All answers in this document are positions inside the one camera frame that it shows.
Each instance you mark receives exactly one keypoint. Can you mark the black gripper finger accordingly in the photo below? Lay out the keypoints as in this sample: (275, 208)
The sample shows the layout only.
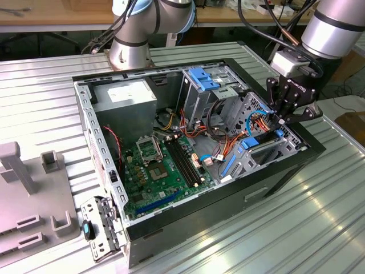
(280, 100)
(310, 114)

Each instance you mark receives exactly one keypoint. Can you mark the hard disk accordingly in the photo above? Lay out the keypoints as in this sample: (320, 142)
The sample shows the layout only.
(249, 142)

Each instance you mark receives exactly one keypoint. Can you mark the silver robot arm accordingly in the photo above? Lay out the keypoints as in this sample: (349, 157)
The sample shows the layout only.
(328, 28)

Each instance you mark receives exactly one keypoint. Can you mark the grey metal disk bay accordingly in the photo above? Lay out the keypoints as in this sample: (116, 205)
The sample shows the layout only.
(242, 168)

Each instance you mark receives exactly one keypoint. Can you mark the small brown box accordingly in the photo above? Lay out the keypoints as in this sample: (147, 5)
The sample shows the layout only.
(352, 122)

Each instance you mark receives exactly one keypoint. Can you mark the large cardboard box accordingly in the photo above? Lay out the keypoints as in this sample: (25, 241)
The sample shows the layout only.
(353, 62)

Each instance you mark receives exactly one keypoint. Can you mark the blue plastic bay latch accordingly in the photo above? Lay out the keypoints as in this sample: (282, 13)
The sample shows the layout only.
(204, 80)

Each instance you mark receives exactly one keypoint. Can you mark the grey optical drive cage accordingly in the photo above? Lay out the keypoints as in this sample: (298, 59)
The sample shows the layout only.
(196, 100)

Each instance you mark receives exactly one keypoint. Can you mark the black RAM slot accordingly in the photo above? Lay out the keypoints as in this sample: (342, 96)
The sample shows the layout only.
(177, 163)
(181, 162)
(185, 162)
(189, 161)

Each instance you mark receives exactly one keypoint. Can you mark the black open PC case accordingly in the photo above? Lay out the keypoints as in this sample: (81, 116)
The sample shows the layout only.
(228, 205)

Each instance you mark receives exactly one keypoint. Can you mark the CPU socket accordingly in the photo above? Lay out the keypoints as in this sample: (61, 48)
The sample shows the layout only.
(157, 172)

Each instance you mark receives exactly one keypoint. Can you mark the green motherboard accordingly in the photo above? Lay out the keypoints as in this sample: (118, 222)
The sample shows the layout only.
(159, 188)

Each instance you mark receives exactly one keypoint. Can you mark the grey power supply unit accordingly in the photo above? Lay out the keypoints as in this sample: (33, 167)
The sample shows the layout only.
(125, 117)

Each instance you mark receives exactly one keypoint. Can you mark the blue expansion slot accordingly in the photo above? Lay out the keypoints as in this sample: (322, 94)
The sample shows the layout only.
(157, 203)

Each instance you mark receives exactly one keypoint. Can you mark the black blue latch tab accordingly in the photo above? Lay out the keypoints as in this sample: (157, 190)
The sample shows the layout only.
(87, 228)

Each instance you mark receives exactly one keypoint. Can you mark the long wooden desk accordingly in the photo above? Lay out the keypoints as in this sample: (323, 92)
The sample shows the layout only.
(57, 14)

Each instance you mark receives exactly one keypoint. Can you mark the grey parts rack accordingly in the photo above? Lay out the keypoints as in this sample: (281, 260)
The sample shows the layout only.
(37, 205)

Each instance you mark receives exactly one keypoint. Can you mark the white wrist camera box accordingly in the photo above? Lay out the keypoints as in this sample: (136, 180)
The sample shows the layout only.
(285, 64)

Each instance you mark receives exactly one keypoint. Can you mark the silver expansion bracket cover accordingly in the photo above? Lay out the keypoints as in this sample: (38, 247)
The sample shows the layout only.
(98, 248)

